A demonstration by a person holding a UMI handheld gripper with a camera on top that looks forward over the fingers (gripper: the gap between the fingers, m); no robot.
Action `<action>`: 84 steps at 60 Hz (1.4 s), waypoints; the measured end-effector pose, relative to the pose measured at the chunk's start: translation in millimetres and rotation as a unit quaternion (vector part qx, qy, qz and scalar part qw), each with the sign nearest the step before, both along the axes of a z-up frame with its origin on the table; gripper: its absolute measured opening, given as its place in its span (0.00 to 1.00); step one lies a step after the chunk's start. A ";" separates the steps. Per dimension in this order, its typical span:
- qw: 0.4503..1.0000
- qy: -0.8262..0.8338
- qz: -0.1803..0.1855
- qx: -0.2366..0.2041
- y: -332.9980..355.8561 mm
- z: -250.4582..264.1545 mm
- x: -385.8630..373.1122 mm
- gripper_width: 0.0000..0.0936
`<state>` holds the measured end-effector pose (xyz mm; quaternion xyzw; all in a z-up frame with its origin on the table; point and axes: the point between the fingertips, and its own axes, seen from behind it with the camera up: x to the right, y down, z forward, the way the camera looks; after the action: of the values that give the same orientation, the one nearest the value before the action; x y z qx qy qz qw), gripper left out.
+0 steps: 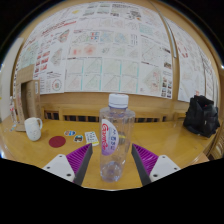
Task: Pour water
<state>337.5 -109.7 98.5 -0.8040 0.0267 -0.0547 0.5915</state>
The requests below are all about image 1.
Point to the white printed card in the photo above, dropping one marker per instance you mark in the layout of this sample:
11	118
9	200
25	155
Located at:
91	138

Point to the small dark printed sticker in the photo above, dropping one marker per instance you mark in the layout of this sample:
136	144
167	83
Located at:
78	138

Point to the clear plastic water bottle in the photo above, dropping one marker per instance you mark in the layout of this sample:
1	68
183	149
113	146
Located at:
115	140

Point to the white ceramic mug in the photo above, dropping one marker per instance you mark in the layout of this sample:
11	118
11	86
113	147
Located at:
32	129

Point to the flat round red coaster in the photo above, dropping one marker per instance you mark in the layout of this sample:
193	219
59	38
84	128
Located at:
57	141

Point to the round blue sticker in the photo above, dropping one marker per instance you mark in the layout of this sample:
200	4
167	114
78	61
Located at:
70	133

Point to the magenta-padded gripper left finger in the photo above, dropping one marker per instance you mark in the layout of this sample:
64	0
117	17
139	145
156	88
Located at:
61	165

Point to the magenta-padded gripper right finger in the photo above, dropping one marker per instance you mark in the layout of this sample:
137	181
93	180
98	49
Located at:
162	165

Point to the black bag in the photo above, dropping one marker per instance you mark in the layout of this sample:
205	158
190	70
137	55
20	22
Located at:
201	116

